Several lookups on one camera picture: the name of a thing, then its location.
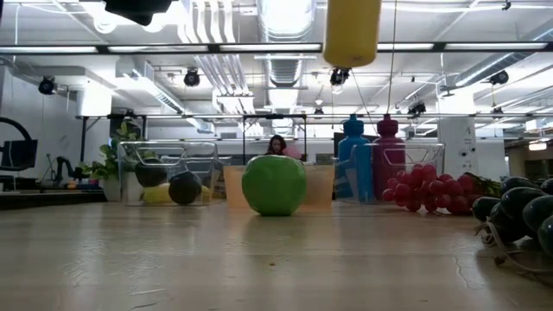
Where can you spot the dark brown round fruit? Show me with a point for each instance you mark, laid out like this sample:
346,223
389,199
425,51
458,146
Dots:
150,173
185,188

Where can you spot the yellow toy banana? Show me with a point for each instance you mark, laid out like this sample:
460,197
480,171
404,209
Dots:
155,194

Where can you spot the yellow squeeze bottle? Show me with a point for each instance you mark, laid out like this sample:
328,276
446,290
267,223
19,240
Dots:
352,34

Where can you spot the blue squeeze bottle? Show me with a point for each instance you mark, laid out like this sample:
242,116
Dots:
352,164

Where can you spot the magenta squeeze bottle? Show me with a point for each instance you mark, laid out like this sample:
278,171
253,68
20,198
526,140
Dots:
389,151

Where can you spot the red toy grape bunch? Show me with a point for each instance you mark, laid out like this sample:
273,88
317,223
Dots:
432,190

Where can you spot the dark blue toy grape bunch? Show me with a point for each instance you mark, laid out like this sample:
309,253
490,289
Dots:
518,203

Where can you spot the small black background robot arm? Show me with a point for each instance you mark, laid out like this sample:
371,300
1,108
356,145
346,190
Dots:
65,162

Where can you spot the black ceiling spotlight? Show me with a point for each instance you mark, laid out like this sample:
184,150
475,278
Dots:
191,78
46,85
499,77
417,107
339,77

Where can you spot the clear plastic bin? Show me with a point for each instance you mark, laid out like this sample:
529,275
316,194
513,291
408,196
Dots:
438,153
198,155

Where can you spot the green potted plant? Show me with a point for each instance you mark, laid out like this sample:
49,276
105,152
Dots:
108,166

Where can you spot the black background machine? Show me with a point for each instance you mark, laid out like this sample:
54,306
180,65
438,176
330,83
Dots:
19,155

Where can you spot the person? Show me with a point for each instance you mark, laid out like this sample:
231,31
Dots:
276,147

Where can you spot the orange plastic bin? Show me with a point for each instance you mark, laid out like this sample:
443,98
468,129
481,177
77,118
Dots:
231,190

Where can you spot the green toy apple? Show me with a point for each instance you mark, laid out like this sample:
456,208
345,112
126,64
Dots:
273,185

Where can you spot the black background monitor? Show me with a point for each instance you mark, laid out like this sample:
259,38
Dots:
338,142

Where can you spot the black overhead light beam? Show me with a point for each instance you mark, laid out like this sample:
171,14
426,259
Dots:
438,46

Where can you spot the black aluminium table frame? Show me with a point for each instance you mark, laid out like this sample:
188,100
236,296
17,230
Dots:
43,201

